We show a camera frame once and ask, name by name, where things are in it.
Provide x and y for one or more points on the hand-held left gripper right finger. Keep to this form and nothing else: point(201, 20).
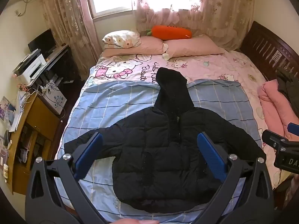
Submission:
point(211, 155)

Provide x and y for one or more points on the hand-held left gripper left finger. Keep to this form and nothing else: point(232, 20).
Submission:
point(90, 152)

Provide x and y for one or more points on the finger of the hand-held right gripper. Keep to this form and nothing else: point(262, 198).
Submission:
point(272, 138)
point(293, 128)

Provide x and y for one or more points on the black hooded puffer jacket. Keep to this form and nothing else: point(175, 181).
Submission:
point(151, 144)

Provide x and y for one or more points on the person's left hand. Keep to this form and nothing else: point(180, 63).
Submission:
point(135, 222)

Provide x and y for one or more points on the folded pink quilt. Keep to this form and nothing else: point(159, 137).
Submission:
point(272, 102)

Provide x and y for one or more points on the dark green clothing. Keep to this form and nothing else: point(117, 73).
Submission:
point(288, 84)

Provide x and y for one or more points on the blue plaid sheet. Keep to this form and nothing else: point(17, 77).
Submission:
point(112, 102)

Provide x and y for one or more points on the wooden cabinet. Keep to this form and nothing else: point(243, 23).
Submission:
point(39, 114)

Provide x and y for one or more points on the white floral computer tower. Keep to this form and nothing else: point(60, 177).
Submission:
point(56, 99)

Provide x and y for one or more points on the stack of papers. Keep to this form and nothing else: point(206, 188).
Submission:
point(19, 112)

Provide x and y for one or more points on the dark wooden headboard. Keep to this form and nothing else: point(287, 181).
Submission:
point(261, 44)

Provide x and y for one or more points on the pink cartoon bed sheet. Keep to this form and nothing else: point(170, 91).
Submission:
point(205, 65)

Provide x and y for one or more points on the black computer desk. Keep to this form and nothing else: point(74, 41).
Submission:
point(63, 63)

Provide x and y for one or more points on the colourful picture print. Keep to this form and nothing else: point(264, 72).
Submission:
point(7, 108)

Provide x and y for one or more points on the white printer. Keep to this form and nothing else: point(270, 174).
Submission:
point(31, 68)

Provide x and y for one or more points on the small white cloth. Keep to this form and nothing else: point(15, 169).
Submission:
point(166, 55)

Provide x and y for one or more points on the pink pillow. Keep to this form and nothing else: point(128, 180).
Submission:
point(142, 46)
point(193, 46)

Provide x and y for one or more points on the white floral pillow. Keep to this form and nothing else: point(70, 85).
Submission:
point(121, 38)

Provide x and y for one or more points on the black computer monitor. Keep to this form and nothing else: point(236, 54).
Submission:
point(42, 40)

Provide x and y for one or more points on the orange carrot plush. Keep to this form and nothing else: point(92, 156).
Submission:
point(171, 31)

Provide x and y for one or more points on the pink floral lace curtain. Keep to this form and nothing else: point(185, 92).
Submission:
point(222, 11)

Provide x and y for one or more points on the beige lace curtain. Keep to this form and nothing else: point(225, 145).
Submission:
point(65, 16)

